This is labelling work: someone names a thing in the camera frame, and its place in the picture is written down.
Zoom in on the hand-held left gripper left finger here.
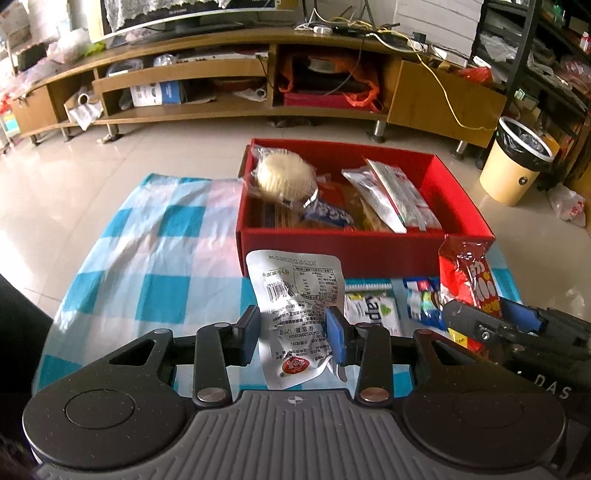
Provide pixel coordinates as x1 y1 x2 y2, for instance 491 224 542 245
107 305 262 409

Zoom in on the white plastic bag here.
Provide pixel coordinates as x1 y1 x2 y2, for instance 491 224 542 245
549 184 588 227

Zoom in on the red cardboard box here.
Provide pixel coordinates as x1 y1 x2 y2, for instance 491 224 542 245
235 137 496 278

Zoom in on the orange plastic bag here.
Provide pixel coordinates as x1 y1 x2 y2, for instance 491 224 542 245
277 51 384 112

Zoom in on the clear bag of rice cakes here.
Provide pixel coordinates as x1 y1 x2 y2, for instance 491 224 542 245
249 144 319 210

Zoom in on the yellow cable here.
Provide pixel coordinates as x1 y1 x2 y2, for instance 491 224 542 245
351 18 497 132

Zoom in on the red snack packet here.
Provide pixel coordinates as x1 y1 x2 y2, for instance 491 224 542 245
438 234 505 352

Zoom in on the white slatted panel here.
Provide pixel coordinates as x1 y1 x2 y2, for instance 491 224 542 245
397 0 485 44

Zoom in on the wooden television stand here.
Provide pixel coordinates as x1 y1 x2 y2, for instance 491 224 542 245
9 25 509 149

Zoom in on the white green snack packet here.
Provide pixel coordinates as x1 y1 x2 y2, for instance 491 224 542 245
344 284 402 337

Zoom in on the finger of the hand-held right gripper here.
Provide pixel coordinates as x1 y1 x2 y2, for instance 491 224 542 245
440 299 514 357
500 296 591 345

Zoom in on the blue white checked blanket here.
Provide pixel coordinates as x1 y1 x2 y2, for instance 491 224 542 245
37 173 525 402

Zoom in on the silver foil snack packet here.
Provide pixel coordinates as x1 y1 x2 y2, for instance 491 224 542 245
365 158 443 230

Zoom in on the red plastic bag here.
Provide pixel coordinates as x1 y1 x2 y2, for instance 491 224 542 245
455 67 495 86

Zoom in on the beige trash bin black liner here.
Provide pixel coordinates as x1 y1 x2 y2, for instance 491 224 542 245
479 116 555 208

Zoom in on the white packet red seal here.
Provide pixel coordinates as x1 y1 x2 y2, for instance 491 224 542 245
245 249 347 391

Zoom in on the white plastic drawer cart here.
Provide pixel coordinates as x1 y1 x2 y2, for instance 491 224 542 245
0 108 21 153

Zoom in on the blue snack packet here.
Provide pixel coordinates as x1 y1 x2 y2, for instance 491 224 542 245
403 276 448 330

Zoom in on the crumpled white bag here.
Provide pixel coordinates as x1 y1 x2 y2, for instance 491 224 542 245
64 85 105 131

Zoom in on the black metal storage rack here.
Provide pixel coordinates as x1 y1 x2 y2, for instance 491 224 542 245
475 0 591 195

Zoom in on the yellow snack packet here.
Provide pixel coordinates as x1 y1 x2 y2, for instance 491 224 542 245
316 173 384 232

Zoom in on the flat screen television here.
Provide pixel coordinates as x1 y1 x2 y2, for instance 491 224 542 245
99 0 301 47

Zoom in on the clear plastic snack packet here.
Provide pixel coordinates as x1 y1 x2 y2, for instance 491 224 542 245
342 167 408 234

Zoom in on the blue snack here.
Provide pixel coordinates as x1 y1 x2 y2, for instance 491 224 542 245
302 198 356 229

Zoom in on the white box blue print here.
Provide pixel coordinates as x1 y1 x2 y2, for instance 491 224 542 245
130 80 183 108

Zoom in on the brown snack packet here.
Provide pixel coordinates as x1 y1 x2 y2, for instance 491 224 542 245
247 200 305 228

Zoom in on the clear plastic bag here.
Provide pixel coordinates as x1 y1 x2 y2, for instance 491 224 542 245
46 28 100 63

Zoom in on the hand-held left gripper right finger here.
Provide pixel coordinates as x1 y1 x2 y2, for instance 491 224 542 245
324 306 482 409

